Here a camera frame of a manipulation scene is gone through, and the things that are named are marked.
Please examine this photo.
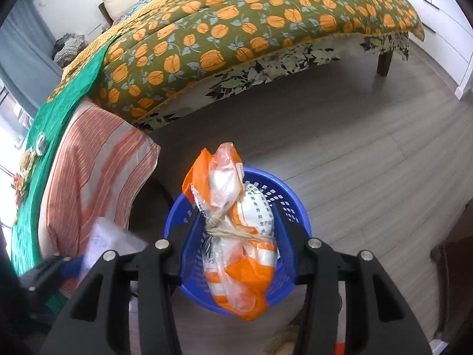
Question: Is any blue plastic basket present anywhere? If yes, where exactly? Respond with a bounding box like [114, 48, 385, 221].
[164, 167, 313, 317]

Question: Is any orange and white plastic bag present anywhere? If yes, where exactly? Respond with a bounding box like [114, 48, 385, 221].
[182, 142, 278, 322]

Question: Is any white milk carton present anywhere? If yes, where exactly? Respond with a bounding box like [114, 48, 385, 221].
[85, 217, 148, 278]

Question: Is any brown slipper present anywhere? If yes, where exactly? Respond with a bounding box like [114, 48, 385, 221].
[264, 323, 302, 355]

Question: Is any brown and gold snack packet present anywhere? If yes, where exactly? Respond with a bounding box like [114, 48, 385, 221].
[18, 150, 39, 176]

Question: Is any white wardrobe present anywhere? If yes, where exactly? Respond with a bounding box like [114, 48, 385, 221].
[388, 0, 473, 100]

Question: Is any dark wooden cabinet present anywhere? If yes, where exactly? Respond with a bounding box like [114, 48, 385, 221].
[430, 200, 473, 341]

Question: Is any pile of clothes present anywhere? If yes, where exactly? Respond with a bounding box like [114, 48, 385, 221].
[52, 33, 89, 65]

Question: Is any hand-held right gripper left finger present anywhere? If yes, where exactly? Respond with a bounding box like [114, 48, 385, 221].
[41, 207, 208, 355]

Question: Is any grey blue curtain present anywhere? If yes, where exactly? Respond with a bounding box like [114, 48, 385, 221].
[0, 0, 63, 108]

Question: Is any green patterned cloth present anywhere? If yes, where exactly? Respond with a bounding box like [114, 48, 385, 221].
[10, 41, 111, 311]

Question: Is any black and white bed skirt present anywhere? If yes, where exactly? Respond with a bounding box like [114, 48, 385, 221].
[138, 31, 410, 134]

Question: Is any olive quilt with orange flowers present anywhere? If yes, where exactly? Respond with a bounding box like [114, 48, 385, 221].
[46, 0, 425, 128]

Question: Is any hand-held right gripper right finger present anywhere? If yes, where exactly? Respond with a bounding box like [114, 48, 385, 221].
[268, 201, 433, 355]

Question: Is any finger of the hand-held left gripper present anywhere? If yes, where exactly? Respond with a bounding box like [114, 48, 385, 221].
[20, 254, 89, 294]

